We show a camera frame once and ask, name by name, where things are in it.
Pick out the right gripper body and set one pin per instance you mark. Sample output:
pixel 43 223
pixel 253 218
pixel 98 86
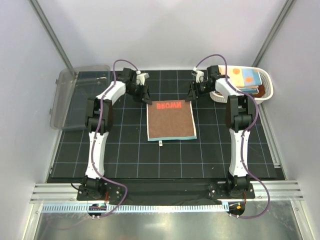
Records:
pixel 201 88

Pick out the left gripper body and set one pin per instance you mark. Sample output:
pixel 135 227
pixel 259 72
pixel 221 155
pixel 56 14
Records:
pixel 137 91

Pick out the salmon pink towel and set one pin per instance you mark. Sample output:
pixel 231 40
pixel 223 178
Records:
pixel 170 120

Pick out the peach dotted towel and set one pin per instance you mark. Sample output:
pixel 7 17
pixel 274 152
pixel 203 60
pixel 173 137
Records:
pixel 242 77

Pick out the brown towel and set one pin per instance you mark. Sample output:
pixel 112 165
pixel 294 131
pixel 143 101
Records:
pixel 261 91

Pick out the light blue dotted towel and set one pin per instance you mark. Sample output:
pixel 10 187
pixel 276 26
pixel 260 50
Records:
pixel 252 89

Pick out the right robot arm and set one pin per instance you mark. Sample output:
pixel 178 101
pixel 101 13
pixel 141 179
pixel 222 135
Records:
pixel 240 116

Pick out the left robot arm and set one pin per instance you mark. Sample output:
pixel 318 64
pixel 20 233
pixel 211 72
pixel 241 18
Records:
pixel 99 122

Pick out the black grid mat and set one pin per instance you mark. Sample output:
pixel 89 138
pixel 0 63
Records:
pixel 129 154

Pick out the clear plastic bin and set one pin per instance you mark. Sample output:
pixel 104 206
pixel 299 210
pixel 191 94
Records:
pixel 73 89

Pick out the white perforated basket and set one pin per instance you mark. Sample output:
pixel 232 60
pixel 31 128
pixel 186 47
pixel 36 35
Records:
pixel 266 81

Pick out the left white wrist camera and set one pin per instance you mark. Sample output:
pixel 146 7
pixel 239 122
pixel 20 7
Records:
pixel 141 77

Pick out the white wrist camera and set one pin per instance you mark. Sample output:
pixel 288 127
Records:
pixel 198 74
pixel 141 77

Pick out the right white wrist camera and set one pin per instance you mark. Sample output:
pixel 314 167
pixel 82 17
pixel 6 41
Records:
pixel 198 74

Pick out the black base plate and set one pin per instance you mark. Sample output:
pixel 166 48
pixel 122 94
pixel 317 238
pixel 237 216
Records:
pixel 165 190

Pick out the aluminium rail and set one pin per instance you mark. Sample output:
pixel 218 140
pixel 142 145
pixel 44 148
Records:
pixel 283 190

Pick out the white slotted cable duct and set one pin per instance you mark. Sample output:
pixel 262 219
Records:
pixel 91 208

